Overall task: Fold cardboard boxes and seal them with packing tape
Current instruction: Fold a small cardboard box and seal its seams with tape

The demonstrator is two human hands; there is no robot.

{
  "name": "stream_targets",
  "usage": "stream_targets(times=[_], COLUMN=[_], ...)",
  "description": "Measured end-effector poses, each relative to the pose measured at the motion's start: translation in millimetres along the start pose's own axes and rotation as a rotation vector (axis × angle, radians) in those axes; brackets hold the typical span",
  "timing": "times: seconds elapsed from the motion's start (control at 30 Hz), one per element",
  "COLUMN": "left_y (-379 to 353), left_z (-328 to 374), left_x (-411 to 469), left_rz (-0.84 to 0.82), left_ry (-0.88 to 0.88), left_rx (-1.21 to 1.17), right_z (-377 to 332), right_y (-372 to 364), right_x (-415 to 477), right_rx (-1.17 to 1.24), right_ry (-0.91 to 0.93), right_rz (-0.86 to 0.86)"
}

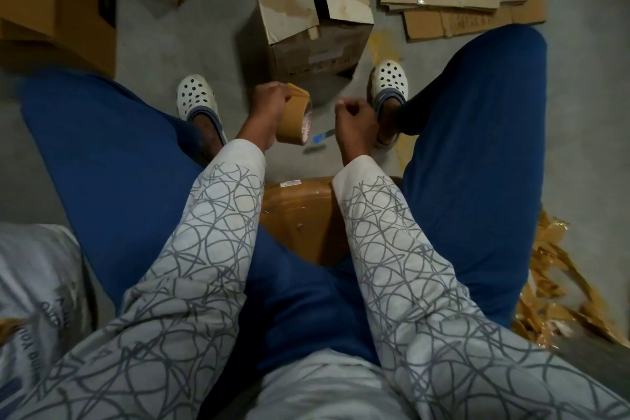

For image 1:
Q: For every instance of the white woven sack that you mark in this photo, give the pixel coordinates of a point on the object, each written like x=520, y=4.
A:
x=39, y=316

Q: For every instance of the person's white clog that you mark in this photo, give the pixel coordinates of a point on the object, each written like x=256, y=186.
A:
x=390, y=80
x=195, y=95

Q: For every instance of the person's right hand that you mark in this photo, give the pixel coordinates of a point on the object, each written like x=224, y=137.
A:
x=356, y=129

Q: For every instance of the brown packing tape roll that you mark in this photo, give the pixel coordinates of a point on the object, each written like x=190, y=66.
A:
x=293, y=115

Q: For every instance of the small cardboard box being taped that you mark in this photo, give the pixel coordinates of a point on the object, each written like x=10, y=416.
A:
x=315, y=50

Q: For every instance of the person's right forearm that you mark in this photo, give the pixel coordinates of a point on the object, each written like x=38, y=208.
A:
x=443, y=316

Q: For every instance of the person's right white clog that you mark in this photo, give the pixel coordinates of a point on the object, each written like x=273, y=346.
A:
x=390, y=80

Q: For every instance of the person's grey shirt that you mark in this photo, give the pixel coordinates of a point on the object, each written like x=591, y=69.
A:
x=325, y=387

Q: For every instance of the person's left white clog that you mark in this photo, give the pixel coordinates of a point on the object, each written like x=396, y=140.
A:
x=195, y=95

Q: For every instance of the brown plastic-wrapped stool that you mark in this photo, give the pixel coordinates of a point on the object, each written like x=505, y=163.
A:
x=305, y=223

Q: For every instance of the person's left forearm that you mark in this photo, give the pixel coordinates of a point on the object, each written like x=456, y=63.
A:
x=167, y=316

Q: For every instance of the large black-label cardboard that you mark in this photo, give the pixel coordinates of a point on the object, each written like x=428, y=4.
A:
x=59, y=1

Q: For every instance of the crumpled brown tape scraps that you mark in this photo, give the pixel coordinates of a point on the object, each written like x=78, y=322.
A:
x=561, y=287

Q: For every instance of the person's left hand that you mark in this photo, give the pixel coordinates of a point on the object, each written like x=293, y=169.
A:
x=264, y=115

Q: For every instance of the person's blue trousers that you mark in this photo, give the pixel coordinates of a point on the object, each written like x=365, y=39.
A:
x=118, y=169

